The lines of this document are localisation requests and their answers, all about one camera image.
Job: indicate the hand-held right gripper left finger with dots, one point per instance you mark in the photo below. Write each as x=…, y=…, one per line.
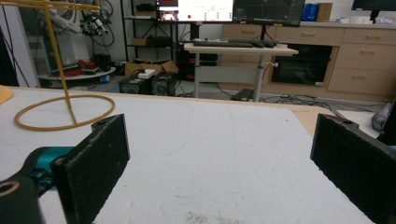
x=93, y=168

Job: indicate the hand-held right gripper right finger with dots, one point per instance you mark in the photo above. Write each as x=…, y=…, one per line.
x=351, y=155

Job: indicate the grey cloth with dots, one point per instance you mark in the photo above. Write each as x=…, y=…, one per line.
x=382, y=116

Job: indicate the white round platform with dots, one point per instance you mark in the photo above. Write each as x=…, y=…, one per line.
x=77, y=75

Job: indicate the wooden drawer cabinet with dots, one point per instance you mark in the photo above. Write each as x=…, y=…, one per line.
x=364, y=56

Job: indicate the black computer tower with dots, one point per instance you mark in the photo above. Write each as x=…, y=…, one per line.
x=163, y=84

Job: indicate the open cardboard box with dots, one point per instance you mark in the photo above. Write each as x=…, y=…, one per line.
x=151, y=67

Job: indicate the yellow round object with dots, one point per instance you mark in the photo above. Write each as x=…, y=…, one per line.
x=3, y=93

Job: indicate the brown cardboard box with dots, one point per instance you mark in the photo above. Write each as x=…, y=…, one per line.
x=324, y=11

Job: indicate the black metal shelf rack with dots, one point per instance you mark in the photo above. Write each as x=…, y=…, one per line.
x=149, y=31

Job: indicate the blue box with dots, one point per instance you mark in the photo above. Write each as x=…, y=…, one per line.
x=309, y=11

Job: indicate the black monitor on cabinet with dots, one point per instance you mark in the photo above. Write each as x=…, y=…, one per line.
x=373, y=6

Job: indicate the white standing desk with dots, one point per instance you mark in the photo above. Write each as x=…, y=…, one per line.
x=239, y=53

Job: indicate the dark computer monitor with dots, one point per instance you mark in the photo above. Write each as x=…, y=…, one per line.
x=269, y=11

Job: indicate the black keyboard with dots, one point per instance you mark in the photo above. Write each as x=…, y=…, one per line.
x=222, y=44

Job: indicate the bright computer monitor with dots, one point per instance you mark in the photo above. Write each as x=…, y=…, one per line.
x=199, y=11

